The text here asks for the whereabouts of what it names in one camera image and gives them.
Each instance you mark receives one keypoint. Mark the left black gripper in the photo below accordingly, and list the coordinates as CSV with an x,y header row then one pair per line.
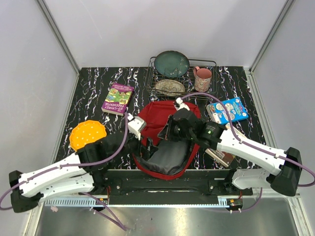
x,y
149,149

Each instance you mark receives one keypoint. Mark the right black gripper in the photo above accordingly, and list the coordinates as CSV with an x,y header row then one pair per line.
x,y
165,133

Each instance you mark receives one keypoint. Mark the red student backpack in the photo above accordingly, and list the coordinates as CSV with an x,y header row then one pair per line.
x,y
172,158

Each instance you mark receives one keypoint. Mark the yellow paperback book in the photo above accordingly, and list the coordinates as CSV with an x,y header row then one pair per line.
x,y
224,158

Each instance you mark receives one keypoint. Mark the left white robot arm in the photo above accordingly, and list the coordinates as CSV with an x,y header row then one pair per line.
x,y
82,171

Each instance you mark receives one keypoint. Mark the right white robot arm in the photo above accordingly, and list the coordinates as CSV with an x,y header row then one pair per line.
x,y
281,169

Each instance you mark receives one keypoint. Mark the speckled beige plate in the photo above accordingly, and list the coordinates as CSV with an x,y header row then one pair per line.
x,y
170,86

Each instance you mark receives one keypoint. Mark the blue picture book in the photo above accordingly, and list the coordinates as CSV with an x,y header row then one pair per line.
x,y
235,109

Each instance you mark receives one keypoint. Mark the purple treehouse book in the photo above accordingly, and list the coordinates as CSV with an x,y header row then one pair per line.
x,y
117,99

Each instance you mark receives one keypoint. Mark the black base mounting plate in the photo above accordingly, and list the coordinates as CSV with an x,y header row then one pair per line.
x,y
204,182

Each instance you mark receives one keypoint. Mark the orange plastic plate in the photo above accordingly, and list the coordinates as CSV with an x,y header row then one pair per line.
x,y
86,132

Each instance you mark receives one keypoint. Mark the pink patterned mug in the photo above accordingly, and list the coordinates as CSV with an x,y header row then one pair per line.
x,y
202,79

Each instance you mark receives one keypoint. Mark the teal ceramic plate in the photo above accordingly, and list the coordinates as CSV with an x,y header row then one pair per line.
x,y
171,64

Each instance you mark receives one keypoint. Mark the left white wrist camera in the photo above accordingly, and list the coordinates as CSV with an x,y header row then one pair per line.
x,y
136,125

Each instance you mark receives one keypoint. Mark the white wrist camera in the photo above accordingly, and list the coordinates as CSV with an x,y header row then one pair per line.
x,y
179,104
136,125

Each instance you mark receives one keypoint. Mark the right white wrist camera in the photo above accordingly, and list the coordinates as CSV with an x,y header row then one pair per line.
x,y
179,104

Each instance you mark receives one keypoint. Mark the black wire dish rack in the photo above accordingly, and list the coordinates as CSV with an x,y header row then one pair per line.
x,y
188,79

